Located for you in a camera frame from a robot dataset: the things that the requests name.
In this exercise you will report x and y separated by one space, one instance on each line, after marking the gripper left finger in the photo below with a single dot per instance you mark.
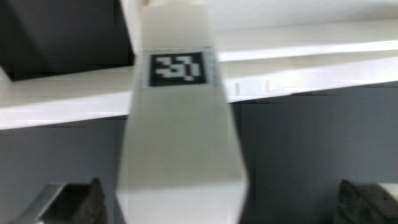
69 204

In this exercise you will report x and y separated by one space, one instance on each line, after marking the white leg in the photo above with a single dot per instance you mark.
182 180

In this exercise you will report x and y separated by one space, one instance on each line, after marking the white desk tabletop tray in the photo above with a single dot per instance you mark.
260 29

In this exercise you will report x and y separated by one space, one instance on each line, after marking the white U-shaped fence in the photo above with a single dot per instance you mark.
90 95

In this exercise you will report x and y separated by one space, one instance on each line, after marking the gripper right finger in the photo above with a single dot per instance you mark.
367 203

